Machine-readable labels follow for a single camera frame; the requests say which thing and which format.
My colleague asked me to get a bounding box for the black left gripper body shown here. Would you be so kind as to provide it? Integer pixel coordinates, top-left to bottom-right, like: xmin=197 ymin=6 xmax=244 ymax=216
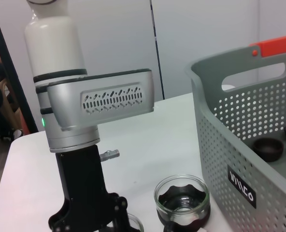
xmin=48 ymin=145 xmax=129 ymax=232

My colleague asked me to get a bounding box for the glass teacup with black sleeve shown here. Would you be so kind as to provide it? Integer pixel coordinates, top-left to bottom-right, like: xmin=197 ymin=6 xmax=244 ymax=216
xmin=154 ymin=174 xmax=211 ymax=232
xmin=126 ymin=213 xmax=145 ymax=232

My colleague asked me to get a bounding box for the grey-green perforated storage bin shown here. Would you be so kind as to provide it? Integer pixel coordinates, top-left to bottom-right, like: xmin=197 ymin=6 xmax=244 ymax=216
xmin=185 ymin=45 xmax=286 ymax=232

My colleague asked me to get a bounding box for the dark brown clay teacup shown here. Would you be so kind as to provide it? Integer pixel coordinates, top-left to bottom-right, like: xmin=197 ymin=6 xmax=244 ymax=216
xmin=252 ymin=137 xmax=284 ymax=162

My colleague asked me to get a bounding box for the orange bin latch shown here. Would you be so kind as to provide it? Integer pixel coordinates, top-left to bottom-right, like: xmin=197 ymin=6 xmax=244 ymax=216
xmin=249 ymin=33 xmax=286 ymax=58

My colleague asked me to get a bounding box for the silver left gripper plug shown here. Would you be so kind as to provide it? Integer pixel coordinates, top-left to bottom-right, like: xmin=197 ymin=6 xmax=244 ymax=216
xmin=100 ymin=149 xmax=120 ymax=161

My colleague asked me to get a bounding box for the wooden chair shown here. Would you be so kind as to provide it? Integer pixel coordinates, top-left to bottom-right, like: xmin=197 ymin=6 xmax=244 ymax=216
xmin=0 ymin=79 xmax=22 ymax=121

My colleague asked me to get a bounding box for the black frame post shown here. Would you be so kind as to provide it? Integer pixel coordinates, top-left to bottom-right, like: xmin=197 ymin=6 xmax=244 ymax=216
xmin=0 ymin=0 xmax=39 ymax=135

